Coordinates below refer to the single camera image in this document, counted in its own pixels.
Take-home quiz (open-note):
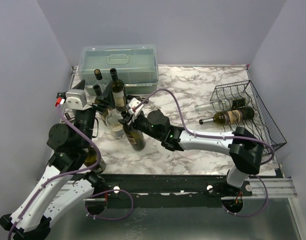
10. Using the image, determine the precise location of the dark bottle tan label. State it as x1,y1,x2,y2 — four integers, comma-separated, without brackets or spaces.
123,126,146,151

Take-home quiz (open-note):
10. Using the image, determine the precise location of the dark bottle beige label back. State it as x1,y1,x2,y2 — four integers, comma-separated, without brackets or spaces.
110,68,127,112

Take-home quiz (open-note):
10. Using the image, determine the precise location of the clear glass bottle standing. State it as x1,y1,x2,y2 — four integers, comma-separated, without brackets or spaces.
106,108,124,139

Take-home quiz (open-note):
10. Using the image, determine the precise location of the translucent green plastic storage box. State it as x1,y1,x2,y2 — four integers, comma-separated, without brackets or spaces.
78,44,159,96

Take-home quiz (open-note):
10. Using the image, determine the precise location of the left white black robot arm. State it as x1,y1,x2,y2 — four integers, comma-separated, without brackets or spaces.
0,80,106,240

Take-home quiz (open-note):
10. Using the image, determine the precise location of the black T-shaped corkscrew tool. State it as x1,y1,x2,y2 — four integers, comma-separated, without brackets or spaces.
126,94,149,104

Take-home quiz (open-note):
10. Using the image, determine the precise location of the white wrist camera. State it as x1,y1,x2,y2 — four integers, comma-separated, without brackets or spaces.
128,98,143,122
55,89,91,111

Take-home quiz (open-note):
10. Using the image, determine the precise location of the dark wine bottle maroon label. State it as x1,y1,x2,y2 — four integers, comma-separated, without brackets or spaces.
198,107,255,125

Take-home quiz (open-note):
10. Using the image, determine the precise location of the dark capped bottle rear left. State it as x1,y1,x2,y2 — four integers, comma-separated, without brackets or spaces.
94,69,103,81

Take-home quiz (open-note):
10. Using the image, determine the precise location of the dark bottle front left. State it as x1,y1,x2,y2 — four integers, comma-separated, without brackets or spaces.
84,146,106,174

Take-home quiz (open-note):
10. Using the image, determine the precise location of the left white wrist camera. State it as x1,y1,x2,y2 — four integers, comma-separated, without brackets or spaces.
55,89,91,111

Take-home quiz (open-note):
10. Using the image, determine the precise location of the clear bottle in rack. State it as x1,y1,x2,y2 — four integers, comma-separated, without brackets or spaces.
194,97,249,112

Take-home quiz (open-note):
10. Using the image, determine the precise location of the metal T-shaped bracket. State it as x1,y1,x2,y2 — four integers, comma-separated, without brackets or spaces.
64,112,75,123

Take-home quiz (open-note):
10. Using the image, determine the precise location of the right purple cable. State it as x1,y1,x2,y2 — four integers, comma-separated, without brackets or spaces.
135,89,275,217

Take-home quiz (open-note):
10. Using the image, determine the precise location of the dark bottle back left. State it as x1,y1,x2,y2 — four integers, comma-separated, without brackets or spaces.
93,84,108,125

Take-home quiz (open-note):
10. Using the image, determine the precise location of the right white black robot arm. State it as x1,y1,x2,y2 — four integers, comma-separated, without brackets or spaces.
118,110,263,196

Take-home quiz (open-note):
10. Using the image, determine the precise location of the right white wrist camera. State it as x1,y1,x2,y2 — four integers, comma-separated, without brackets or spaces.
128,98,143,122

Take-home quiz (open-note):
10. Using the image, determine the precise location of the black wire wine rack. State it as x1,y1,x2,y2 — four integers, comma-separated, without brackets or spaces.
210,80,287,151

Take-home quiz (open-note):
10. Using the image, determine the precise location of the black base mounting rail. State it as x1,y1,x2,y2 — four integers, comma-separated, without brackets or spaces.
95,174,252,209

